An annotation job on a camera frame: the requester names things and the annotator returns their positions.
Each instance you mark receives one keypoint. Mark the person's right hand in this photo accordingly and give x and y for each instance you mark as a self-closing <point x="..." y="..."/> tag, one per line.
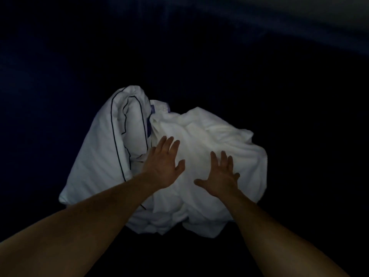
<point x="220" y="181"/>

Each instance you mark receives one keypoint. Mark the navy laundry hamper white frame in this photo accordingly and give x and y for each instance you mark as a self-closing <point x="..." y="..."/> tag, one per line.
<point x="43" y="69"/>

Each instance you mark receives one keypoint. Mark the white towel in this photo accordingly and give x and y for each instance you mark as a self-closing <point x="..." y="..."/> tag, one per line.
<point x="207" y="132"/>

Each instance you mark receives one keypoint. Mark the person's right forearm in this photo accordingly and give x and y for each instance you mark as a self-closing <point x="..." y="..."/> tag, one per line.
<point x="276" y="245"/>

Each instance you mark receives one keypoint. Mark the grey door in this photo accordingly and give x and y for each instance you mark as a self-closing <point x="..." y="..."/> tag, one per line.
<point x="317" y="8"/>

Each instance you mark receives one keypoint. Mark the person's left forearm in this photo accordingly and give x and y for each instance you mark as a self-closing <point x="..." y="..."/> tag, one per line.
<point x="66" y="236"/>

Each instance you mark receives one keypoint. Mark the person's left hand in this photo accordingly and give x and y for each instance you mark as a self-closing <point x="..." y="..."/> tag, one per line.
<point x="161" y="170"/>

